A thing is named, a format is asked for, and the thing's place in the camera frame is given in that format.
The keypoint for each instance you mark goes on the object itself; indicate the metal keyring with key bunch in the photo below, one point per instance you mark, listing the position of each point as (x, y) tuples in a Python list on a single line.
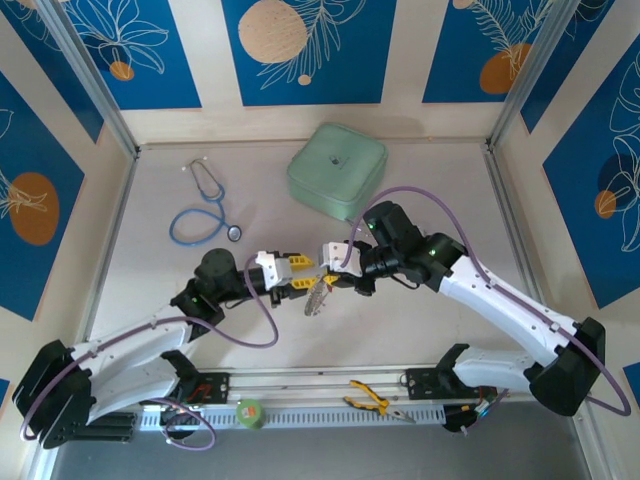
[(315, 300)]

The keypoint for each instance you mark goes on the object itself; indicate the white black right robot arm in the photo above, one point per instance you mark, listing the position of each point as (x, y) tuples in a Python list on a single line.
[(500, 300)]

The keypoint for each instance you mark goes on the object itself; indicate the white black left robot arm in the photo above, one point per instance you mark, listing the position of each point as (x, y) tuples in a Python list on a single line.
[(140, 345)]

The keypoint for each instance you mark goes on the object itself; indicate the blue stethoscope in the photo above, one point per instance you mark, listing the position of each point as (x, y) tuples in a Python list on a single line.
[(234, 232)]

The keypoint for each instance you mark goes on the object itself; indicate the mint green zip pouch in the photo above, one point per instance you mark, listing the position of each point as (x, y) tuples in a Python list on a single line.
[(335, 170)]

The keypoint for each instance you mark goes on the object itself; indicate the green tape roll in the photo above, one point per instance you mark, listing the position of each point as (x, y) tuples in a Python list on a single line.
[(250, 417)]

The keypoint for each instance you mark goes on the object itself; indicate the black aluminium extrusion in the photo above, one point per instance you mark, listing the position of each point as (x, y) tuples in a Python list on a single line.
[(117, 430)]

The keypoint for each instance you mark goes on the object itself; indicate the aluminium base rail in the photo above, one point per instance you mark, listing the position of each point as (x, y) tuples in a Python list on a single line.
[(300, 385)]

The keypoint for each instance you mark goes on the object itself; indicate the aluminium table side rail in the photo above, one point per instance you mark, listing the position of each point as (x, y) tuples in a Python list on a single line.
[(112, 250), (517, 225)]

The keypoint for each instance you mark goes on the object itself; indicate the aluminium frame post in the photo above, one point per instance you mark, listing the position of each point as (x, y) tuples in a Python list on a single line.
[(531, 75), (91, 75)]

